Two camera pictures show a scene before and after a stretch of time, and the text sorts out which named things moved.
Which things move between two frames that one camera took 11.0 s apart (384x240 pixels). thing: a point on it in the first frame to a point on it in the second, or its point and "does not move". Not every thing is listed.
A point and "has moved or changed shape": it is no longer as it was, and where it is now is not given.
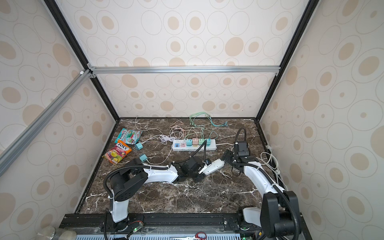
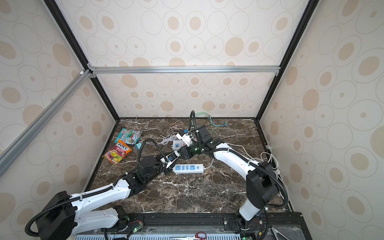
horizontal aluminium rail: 185,69 does not move
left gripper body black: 195,176 to 166,171
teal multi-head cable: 225,124 does not move
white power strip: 212,167 has moved or changed shape
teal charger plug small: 138,146 does not move
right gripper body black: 231,157 to 195,149
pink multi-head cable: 176,130 does not move
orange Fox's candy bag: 116,154 does not move
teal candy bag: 127,135 does not move
